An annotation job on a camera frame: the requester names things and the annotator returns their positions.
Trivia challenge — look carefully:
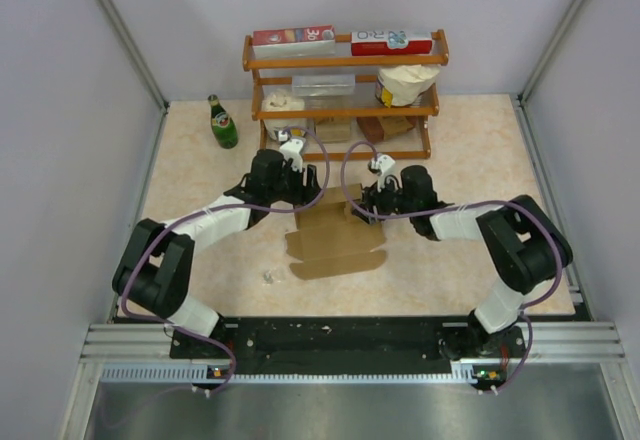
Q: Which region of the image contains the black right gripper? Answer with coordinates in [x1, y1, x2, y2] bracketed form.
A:
[351, 172, 417, 226]

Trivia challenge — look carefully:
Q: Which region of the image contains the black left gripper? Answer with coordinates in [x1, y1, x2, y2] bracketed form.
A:
[267, 158, 323, 208]

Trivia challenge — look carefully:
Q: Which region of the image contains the brown cardboard box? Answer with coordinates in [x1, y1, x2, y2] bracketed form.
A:
[285, 184, 387, 281]

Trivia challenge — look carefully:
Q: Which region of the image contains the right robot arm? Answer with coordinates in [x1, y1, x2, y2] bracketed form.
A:
[352, 154, 574, 360]

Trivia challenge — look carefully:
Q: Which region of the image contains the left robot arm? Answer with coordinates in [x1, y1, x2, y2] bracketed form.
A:
[112, 149, 321, 357]

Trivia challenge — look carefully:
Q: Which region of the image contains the red foil wrap box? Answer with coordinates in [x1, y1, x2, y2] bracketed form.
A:
[252, 25, 336, 59]

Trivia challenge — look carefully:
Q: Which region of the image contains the red white carton box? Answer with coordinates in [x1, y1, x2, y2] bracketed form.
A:
[350, 29, 433, 56]

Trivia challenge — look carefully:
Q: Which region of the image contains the tan sponge block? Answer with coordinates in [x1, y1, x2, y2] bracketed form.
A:
[314, 117, 351, 143]

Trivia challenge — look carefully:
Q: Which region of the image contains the brown scouring pad pack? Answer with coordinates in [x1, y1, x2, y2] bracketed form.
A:
[356, 116, 416, 144]

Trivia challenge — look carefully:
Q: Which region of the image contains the orange wooden shelf rack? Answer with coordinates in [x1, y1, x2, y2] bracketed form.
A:
[242, 29, 449, 160]

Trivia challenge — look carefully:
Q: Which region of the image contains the green glass bottle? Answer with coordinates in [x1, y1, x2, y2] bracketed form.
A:
[208, 94, 239, 149]

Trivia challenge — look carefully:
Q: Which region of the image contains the clear plastic container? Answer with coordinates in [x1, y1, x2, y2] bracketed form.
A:
[291, 74, 356, 97]

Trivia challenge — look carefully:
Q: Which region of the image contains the white bag upper shelf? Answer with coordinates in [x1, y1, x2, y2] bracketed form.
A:
[375, 65, 440, 108]

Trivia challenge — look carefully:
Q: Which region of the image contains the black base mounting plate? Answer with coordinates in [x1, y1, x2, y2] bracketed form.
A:
[169, 316, 525, 375]

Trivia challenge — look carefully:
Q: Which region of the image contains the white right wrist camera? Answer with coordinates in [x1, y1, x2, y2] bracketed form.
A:
[367, 153, 396, 192]

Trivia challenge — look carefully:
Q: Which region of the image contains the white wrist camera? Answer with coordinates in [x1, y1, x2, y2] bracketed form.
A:
[367, 153, 396, 192]
[277, 130, 306, 173]

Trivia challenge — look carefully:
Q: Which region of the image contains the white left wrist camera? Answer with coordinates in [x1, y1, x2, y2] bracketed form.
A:
[277, 130, 306, 173]

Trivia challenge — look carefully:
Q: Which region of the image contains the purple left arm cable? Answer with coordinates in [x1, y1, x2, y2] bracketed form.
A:
[102, 126, 331, 429]

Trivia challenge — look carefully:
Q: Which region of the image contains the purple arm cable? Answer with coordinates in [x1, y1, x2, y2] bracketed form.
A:
[102, 126, 331, 429]
[339, 140, 563, 395]

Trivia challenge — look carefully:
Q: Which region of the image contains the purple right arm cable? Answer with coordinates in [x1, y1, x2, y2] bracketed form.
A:
[339, 140, 563, 395]

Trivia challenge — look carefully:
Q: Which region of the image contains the grey slotted cable duct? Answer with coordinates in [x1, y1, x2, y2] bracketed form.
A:
[99, 362, 506, 385]

